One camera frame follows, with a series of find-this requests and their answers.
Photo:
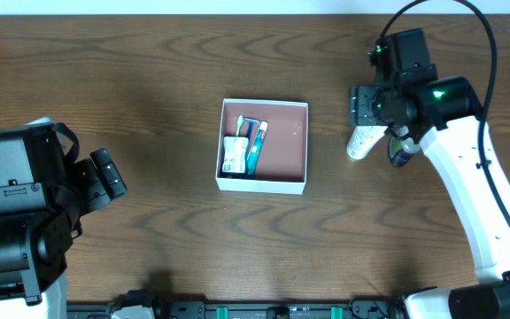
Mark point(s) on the white box with red interior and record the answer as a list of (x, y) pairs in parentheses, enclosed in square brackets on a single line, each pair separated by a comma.
[(282, 165)]

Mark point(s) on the teal toothpaste tube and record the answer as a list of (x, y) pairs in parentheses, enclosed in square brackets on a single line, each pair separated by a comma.
[(255, 150)]

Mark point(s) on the green and white packet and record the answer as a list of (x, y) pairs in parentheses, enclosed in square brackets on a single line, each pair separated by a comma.
[(235, 151)]

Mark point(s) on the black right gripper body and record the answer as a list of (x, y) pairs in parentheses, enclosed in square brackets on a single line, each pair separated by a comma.
[(363, 105)]

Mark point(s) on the green and white toothbrush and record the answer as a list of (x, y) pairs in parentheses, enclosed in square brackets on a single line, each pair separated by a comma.
[(239, 125)]

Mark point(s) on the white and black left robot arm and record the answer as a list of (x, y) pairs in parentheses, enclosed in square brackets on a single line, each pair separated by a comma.
[(45, 189)]

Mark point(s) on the clear spray bottle dark liquid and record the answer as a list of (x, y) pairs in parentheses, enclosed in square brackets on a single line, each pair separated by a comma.
[(401, 151)]

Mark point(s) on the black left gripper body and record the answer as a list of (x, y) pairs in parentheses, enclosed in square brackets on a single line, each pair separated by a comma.
[(97, 184)]

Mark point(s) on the white cream tube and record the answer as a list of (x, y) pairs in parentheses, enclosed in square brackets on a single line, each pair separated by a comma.
[(362, 141)]

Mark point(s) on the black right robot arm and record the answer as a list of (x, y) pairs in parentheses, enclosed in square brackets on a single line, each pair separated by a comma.
[(444, 117)]

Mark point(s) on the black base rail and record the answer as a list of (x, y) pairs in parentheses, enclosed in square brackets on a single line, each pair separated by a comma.
[(143, 304)]

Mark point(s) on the blue disposable razor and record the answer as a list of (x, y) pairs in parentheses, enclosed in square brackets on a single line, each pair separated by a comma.
[(251, 123)]

